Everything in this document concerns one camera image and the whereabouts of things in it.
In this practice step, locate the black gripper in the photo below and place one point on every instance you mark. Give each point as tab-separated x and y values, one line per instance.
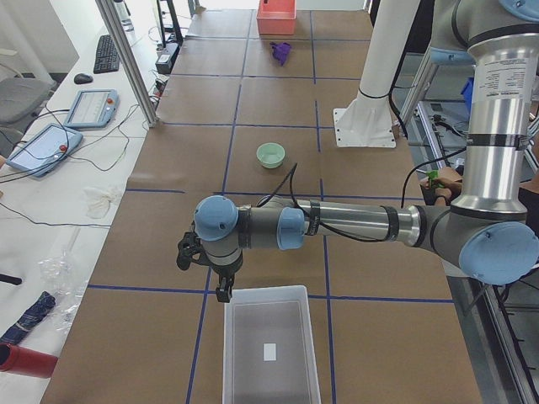
224	275

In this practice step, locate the purple cloth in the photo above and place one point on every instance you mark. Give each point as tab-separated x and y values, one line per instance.
281	51

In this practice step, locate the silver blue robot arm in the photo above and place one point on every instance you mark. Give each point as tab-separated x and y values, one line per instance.
483	231

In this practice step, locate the clear white plastic bin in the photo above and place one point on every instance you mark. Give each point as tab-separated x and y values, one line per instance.
268	350

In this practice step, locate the mint green bowl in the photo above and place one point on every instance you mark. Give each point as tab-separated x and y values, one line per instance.
271	155

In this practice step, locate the crumpled white cloth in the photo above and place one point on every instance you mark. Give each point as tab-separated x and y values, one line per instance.
99	200

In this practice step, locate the crumpled clear plastic wrap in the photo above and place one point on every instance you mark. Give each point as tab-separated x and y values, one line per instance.
63	280

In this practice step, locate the dark blue folded umbrella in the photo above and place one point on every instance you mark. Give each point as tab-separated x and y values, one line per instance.
32	317

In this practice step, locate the red cylinder bottle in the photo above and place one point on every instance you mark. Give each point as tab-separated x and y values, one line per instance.
24	361

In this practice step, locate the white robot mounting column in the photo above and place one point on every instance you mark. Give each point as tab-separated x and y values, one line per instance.
368	120

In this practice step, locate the far blue teach pendant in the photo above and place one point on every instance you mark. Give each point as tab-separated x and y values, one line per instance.
92	109

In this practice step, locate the blue teach pendant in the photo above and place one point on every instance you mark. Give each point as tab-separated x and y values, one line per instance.
92	109
44	151

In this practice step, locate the near blue teach pendant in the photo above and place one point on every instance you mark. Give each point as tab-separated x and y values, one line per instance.
44	151

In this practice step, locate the green handheld object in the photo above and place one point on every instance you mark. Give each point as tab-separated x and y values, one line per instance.
432	180

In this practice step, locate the person in black clothes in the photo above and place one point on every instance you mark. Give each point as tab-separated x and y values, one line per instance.
490	185

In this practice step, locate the black computer mouse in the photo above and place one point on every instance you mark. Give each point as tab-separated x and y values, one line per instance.
82	78

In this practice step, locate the black keyboard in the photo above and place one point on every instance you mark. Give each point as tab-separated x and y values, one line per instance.
106	56

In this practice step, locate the pink plastic bin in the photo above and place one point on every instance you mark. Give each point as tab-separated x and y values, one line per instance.
276	17

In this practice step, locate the aluminium frame post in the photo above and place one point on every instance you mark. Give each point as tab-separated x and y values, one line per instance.
127	58

